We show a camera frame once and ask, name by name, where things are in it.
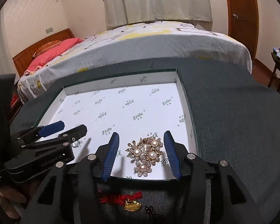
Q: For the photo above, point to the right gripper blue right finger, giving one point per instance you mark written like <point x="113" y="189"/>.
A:
<point x="172" y="155"/>

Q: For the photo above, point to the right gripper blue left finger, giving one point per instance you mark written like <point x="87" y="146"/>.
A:
<point x="112" y="149"/>

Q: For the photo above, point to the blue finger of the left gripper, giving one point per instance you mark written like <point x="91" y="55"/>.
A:
<point x="69" y="136"/>
<point x="51" y="129"/>

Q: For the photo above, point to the large pearl flower brooch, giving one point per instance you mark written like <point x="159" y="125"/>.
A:
<point x="145" y="154"/>

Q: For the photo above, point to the red knot gold ingot charm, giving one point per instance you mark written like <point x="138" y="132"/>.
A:
<point x="130" y="202"/>

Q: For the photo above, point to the person left hand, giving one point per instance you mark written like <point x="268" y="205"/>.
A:
<point x="13" y="200"/>

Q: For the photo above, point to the green tray white lining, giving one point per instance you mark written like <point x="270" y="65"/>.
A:
<point x="134" y="106"/>

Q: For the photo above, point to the wooden nightstand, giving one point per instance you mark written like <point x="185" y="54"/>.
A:
<point x="16" y="103"/>

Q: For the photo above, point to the red gift box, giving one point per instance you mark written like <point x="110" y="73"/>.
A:
<point x="14" y="100"/>

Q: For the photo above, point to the pink pillow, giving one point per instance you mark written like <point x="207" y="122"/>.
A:
<point x="50" y="54"/>

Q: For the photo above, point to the wooden headboard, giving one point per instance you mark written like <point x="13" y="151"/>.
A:
<point x="23" y="59"/>

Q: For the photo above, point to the left side white curtain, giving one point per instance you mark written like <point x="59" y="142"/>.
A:
<point x="6" y="61"/>

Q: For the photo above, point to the orange cushion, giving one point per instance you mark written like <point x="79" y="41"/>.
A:
<point x="46" y="47"/>

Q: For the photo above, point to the bed with patterned sheet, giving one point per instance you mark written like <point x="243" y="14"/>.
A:
<point x="134" y="42"/>

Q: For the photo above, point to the grey window curtain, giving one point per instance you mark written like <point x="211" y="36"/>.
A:
<point x="125" y="12"/>

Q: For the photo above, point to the brown wooden door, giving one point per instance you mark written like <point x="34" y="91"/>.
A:
<point x="243" y="18"/>

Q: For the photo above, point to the wall socket above headboard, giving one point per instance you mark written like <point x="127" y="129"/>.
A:
<point x="49" y="30"/>

